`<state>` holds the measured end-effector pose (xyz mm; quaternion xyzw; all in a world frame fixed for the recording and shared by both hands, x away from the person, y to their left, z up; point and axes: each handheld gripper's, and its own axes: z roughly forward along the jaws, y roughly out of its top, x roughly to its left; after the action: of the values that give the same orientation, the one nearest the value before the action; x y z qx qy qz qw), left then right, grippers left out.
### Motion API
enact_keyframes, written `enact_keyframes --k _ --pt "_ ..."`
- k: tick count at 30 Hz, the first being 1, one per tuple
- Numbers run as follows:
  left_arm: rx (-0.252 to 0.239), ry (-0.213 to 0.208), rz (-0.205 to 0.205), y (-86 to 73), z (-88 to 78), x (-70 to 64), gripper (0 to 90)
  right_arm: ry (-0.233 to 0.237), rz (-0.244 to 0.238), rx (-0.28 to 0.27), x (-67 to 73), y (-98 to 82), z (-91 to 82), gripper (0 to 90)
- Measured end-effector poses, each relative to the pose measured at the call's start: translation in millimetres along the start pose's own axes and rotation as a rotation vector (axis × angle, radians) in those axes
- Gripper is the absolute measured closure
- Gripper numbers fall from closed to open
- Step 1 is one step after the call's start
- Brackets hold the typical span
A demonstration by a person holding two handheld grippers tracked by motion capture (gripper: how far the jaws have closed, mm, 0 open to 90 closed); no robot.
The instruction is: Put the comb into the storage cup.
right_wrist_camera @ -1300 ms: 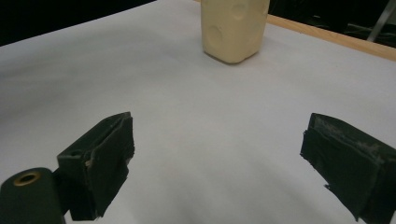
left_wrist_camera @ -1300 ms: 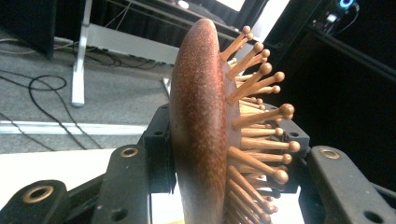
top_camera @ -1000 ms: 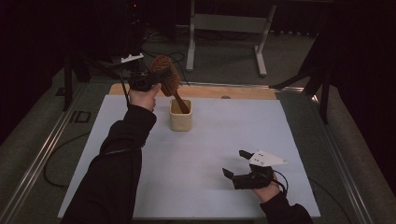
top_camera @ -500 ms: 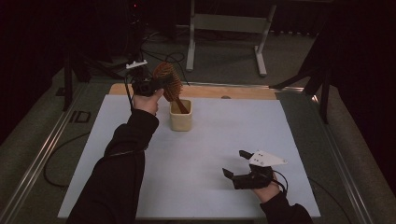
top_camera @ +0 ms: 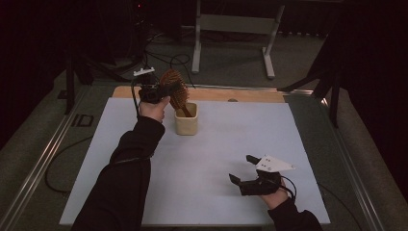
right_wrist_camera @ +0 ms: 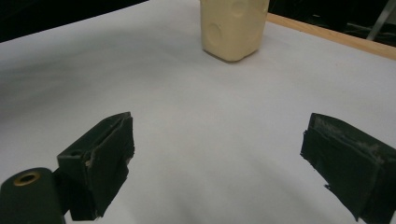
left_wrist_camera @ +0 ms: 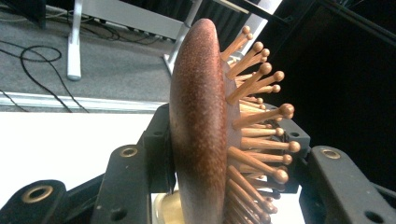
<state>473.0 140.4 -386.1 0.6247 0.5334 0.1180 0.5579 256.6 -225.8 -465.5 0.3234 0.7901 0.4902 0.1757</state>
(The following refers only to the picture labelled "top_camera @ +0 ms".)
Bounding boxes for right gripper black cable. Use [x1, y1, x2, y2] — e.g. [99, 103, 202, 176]
[277, 174, 298, 202]

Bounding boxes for black floor cable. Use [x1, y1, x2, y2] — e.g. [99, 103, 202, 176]
[43, 136, 94, 195]
[317, 182, 364, 231]
[143, 32, 197, 90]

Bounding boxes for aluminium floor rail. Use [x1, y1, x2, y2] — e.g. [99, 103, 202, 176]
[0, 86, 91, 231]
[319, 95, 387, 231]

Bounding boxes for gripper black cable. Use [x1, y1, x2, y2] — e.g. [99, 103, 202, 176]
[277, 174, 298, 202]
[130, 76, 142, 118]

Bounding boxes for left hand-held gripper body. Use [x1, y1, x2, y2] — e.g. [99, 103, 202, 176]
[132, 66, 165, 105]

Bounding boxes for white table mat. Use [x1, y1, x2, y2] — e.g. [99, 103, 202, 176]
[59, 97, 331, 227]

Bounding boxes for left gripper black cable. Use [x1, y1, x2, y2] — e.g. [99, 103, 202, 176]
[130, 76, 142, 118]

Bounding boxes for person's right hand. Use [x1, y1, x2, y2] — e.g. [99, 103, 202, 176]
[260, 178, 292, 210]

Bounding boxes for black stand legs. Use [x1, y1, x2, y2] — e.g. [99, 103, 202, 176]
[276, 18, 342, 129]
[63, 54, 131, 116]

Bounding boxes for person's left hand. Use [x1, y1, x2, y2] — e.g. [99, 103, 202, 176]
[138, 95, 171, 123]

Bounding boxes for grey metal stand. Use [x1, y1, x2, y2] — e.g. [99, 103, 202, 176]
[191, 0, 286, 81]

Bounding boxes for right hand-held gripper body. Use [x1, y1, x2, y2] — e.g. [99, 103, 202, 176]
[239, 154, 296, 197]

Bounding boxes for cream ceramic cup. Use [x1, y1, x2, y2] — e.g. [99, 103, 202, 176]
[174, 102, 199, 137]

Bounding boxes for wooden hairbrush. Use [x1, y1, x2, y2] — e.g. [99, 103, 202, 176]
[159, 68, 194, 118]

